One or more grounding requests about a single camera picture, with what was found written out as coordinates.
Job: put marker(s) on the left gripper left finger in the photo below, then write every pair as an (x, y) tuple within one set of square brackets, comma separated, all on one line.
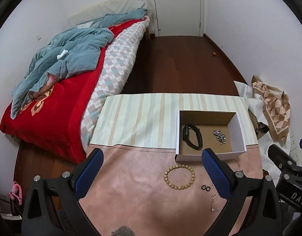
[(85, 173)]

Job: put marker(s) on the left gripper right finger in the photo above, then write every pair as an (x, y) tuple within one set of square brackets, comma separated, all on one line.
[(219, 173)]

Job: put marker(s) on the white cardboard box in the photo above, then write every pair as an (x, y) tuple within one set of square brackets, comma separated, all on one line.
[(221, 132)]

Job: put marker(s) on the black smartwatch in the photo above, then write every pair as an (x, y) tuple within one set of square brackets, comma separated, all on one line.
[(192, 136)]

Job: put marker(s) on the white power strip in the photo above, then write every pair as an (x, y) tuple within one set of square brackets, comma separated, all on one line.
[(294, 147)]

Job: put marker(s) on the brown geometric patterned cloth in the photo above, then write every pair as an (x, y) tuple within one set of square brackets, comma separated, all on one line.
[(276, 108)]

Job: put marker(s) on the red bed cover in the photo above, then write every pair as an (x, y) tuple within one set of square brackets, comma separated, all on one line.
[(53, 121)]

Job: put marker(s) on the grey slipper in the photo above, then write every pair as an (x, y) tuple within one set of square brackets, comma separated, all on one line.
[(123, 231)]

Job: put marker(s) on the pink slipper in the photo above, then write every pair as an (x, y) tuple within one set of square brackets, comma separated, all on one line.
[(16, 193)]

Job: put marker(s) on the striped pale cloth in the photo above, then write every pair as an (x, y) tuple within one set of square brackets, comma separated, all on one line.
[(150, 120)]

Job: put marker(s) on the checkered mattress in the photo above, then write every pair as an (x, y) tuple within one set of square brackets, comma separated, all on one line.
[(118, 63)]

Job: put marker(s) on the white tissue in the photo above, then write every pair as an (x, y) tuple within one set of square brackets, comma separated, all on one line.
[(62, 54)]

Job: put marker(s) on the blue-grey quilt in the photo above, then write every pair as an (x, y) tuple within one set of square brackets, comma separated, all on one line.
[(84, 46)]

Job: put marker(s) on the white headboard pillow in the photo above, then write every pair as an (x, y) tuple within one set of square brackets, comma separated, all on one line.
[(110, 7)]

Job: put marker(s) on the white door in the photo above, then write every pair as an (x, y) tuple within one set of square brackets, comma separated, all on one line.
[(179, 17)]

